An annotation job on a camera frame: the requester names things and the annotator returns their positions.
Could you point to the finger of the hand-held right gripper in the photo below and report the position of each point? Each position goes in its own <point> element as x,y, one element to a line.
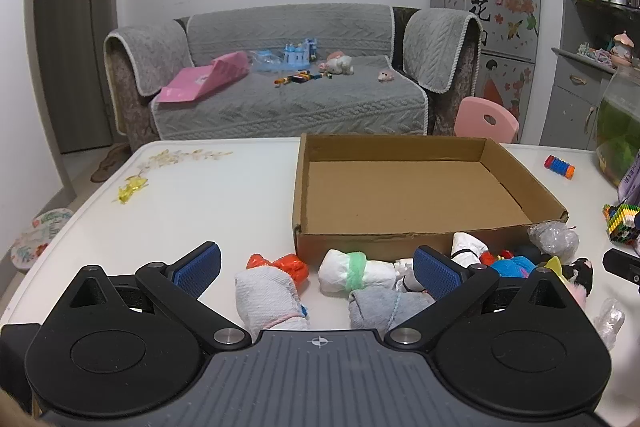
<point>622,269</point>

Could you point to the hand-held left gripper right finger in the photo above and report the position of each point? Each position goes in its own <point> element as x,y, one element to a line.
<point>440,277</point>

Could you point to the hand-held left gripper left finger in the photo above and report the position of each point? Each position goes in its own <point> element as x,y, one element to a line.
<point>200,267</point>

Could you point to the white roll black band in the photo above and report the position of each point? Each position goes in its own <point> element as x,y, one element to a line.
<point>467,247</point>

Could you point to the black white sock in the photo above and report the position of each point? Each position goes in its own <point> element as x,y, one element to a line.
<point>580,272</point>

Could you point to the pink fluffy ball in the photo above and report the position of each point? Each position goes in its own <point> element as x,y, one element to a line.
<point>577,297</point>

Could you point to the white sock bundle pink band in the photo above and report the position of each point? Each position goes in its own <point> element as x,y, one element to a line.
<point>265,297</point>

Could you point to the orange cloth bundle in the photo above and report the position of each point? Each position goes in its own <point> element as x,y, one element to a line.
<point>287,264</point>

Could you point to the black red mouse figure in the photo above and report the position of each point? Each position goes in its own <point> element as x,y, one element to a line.
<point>525,252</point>

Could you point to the shallow cardboard box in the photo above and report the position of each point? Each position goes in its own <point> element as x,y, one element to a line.
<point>400,197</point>

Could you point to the multicoloured block model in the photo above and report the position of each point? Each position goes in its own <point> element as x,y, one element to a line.
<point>620,227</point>

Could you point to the crumpled clear plastic wrap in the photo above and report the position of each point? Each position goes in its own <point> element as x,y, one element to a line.
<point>609,322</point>

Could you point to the white desk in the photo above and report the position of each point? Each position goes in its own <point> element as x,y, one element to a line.
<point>200,207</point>

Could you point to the yellow pointed toy piece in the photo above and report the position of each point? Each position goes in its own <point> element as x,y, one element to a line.
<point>554,267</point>

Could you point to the blue cloth toy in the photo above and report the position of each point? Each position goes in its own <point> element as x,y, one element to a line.
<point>512,267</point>

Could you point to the plastic-wrapped bundle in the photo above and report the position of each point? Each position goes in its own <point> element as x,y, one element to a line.
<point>552,239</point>

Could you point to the grey sock bundle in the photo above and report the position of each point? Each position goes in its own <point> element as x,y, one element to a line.
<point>370,309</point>

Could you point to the purple printed package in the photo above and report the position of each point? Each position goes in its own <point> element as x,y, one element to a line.
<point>631,182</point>

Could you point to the white roll green band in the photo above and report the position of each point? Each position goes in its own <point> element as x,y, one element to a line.
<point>335,272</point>

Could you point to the blue orange block strip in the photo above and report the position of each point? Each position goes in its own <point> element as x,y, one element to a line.
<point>559,167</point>

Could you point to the brown floor mat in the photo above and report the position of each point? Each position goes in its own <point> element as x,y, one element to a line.
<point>110,162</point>

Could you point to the glass fish bowl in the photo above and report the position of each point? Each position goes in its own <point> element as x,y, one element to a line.
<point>617,127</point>

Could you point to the floral round stool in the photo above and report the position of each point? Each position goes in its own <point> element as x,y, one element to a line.
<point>40,239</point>

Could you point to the pink plastic chair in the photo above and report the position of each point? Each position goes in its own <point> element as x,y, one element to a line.
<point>480,119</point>

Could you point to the grey sofa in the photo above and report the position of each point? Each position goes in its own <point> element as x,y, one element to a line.
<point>442,112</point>

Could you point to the grey quilted sofa seat cover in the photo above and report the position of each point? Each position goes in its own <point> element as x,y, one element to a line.
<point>300,112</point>

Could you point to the pink paper bag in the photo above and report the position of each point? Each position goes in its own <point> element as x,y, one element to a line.
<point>200,79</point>

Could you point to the grey shelf cabinet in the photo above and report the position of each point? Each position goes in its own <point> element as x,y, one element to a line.
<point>570,82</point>

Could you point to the small pink plush toy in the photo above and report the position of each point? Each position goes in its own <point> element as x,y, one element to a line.
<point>385,75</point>

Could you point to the scattered toy building bricks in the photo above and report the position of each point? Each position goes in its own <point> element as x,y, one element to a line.
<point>302,78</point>

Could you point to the clear plastic bag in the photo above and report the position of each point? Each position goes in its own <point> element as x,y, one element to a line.
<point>265,59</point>

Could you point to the toy figure pink hat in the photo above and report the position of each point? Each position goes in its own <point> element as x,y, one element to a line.
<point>624,49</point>

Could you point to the grey quilted armrest cover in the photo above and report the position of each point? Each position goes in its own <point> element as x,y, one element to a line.
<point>145,52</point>
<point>440,47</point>

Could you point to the white plush toy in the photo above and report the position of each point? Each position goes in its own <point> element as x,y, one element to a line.
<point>340,64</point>

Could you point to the blue toy castle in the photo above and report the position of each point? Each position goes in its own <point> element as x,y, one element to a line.
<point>300,54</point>

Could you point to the grey door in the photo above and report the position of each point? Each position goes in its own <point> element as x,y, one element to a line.
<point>65,57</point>

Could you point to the flower-stickered refrigerator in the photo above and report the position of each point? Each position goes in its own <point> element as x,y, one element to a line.
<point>480,7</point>

